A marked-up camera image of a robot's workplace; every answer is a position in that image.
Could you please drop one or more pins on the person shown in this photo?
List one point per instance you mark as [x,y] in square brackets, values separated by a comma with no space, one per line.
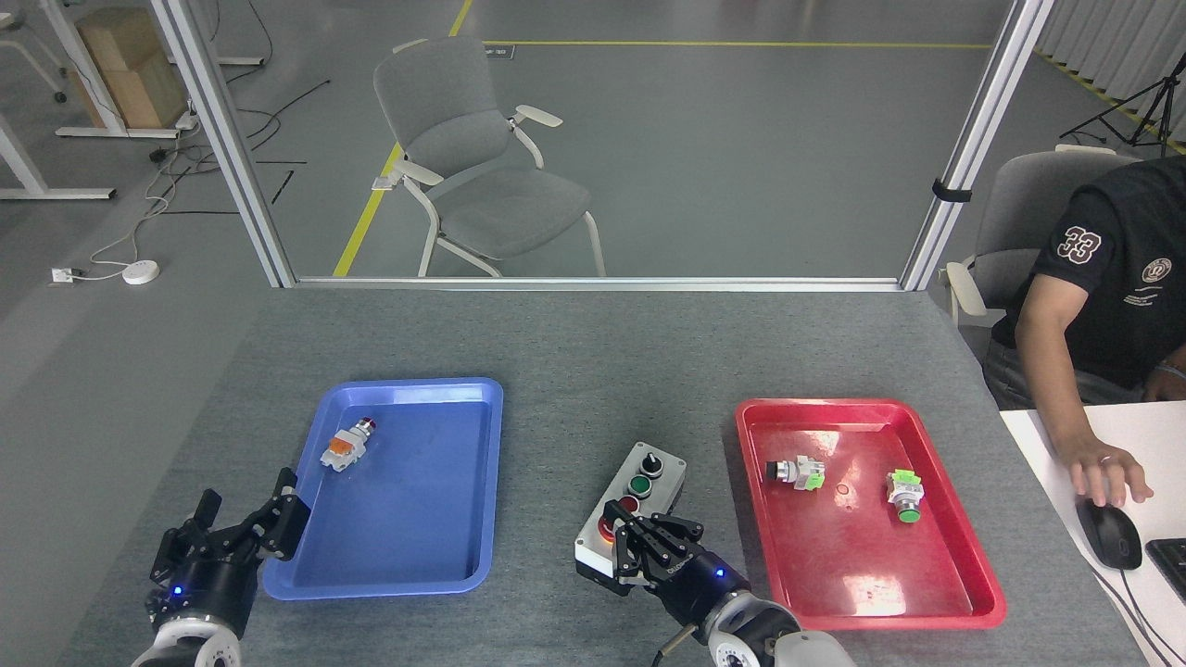
[1121,296]

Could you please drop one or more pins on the black selector switch green block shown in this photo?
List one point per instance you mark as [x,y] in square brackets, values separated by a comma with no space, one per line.
[797,472]

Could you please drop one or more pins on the white desk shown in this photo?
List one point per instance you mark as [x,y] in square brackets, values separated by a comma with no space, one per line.
[1038,482]

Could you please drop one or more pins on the grey control box with buttons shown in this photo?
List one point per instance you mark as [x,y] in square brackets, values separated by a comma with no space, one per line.
[662,468]

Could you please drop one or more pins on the white floor outlet box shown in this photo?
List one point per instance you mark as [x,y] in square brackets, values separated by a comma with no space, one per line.
[384,182]

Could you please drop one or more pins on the white round floor device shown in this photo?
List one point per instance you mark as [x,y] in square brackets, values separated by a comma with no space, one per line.
[141,271]

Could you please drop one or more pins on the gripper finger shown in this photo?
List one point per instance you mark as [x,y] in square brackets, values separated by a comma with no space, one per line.
[176,547]
[630,556]
[283,523]
[672,537]

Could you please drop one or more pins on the brown cardboard box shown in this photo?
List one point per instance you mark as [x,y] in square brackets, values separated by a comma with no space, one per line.
[130,69]

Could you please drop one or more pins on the silver aluminium post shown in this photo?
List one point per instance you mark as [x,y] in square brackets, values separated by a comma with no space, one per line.
[227,139]

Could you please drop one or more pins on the green push button switch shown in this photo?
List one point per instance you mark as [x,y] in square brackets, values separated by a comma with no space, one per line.
[905,491]

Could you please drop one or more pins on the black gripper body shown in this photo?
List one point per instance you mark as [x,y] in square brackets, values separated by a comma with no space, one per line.
[695,584]
[208,584]

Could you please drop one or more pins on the white desk leg frame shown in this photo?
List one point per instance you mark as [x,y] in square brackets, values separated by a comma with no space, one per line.
[88,83]
[28,167]

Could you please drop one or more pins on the red plastic tray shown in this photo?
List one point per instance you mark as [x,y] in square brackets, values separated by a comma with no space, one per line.
[834,556]

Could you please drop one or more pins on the white floor socket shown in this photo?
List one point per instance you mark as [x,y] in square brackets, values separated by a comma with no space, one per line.
[63,274]

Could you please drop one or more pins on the grey chair with white armrests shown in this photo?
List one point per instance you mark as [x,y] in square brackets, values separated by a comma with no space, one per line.
[500,199]
[1019,213]

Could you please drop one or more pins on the black tripod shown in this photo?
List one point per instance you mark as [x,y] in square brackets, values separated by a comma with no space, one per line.
[1144,102]

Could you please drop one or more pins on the person's left forearm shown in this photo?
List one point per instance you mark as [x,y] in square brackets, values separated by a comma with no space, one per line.
[1169,380]

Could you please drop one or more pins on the black computer mouse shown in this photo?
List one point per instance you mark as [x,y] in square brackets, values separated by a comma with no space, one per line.
[1110,537]

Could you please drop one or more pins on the person's right hand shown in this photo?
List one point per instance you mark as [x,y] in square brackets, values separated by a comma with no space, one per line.
[1107,477]

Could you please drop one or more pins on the red push button orange block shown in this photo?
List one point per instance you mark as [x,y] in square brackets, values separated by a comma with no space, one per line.
[343,449]

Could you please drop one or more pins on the blue plastic tray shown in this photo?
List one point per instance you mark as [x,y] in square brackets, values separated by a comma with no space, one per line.
[408,509]

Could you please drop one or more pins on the black keyboard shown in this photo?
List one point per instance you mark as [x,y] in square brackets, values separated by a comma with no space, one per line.
[1172,565]

